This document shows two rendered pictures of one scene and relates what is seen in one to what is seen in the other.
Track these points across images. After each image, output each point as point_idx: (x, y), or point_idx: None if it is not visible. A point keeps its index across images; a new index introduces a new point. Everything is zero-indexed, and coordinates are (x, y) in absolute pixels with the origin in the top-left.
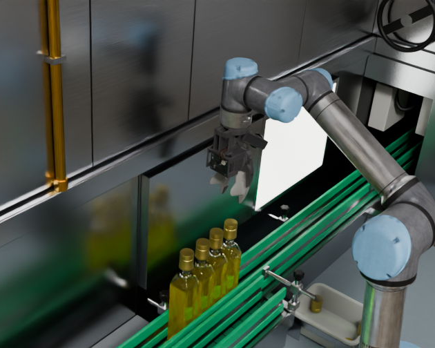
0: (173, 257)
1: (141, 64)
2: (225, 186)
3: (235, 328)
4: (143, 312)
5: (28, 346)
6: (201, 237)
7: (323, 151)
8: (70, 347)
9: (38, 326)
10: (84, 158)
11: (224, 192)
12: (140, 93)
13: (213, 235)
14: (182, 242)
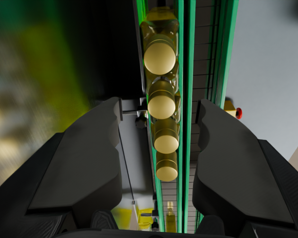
0: (100, 85)
1: None
2: (120, 114)
3: (223, 86)
4: (111, 89)
5: (123, 216)
6: (83, 18)
7: None
8: (122, 168)
9: (119, 223)
10: None
11: (121, 99)
12: None
13: (164, 118)
14: (90, 74)
